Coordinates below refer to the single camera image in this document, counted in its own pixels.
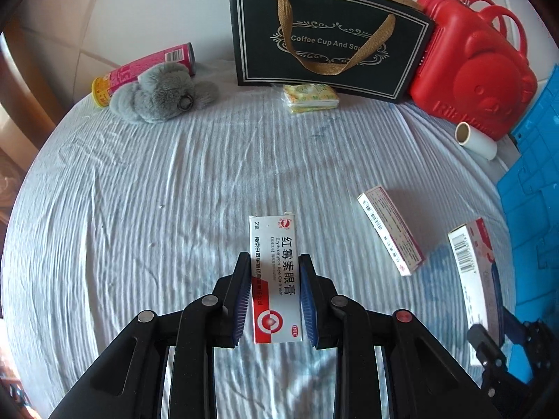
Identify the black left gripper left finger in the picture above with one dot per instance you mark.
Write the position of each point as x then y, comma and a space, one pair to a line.
127, 379

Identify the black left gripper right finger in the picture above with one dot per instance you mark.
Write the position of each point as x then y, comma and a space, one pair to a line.
382, 359

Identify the white blue medicine box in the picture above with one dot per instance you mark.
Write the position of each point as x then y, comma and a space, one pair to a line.
478, 274

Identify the red white ointment box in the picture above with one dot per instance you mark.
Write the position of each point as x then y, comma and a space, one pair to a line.
276, 313

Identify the white lint roller refill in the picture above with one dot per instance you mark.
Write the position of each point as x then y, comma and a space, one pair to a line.
475, 141

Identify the grey koala plush toy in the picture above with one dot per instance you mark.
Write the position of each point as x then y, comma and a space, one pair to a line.
161, 93

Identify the white pink medicine box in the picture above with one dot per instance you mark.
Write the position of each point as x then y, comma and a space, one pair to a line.
392, 229

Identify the white striped bed sheet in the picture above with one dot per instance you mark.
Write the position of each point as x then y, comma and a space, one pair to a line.
114, 218

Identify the blue plastic storage crate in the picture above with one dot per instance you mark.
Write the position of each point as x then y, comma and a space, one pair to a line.
530, 203

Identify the small yellow tissue pack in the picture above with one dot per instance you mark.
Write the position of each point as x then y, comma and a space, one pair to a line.
309, 97

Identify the red bear plastic case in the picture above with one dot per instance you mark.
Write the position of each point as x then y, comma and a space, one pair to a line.
476, 67

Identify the pink yellow snack can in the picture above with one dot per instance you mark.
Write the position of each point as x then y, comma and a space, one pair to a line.
103, 88

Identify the black coffee cup gift box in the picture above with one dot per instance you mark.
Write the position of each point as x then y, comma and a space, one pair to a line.
366, 48

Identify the wooden headboard frame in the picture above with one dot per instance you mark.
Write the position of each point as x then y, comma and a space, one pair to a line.
30, 111

